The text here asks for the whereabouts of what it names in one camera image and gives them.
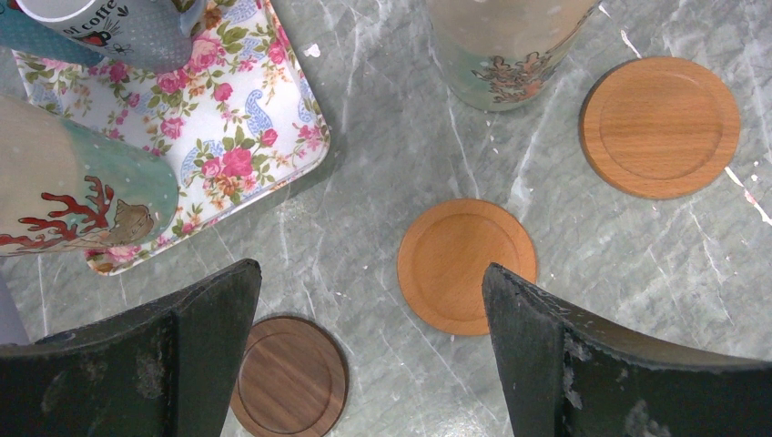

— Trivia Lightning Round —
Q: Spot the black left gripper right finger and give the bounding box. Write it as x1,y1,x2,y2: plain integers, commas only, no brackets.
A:
482,264,771,436

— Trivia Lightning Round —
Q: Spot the cream coral pattern mug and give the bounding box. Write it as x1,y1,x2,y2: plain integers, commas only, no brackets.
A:
1,96,178,257

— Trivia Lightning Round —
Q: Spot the teal blue mug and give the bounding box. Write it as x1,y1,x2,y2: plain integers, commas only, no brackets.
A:
1,1,103,66

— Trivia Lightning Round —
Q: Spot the floral serving tray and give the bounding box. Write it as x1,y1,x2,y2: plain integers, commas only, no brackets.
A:
15,0,330,275

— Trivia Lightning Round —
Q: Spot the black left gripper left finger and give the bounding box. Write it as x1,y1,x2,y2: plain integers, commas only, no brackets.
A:
1,259,261,436

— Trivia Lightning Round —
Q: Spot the light wooden coaster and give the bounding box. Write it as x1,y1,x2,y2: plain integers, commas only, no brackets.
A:
397,198,538,336
579,56,741,199

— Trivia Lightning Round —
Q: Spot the cream seahorse mug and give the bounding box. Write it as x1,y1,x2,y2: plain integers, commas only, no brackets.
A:
426,0,598,111

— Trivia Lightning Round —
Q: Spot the small light blue mug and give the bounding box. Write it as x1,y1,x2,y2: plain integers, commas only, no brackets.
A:
16,0,207,73

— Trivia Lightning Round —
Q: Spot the dark walnut wooden coaster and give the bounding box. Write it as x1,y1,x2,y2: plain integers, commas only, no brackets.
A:
230,316,349,436

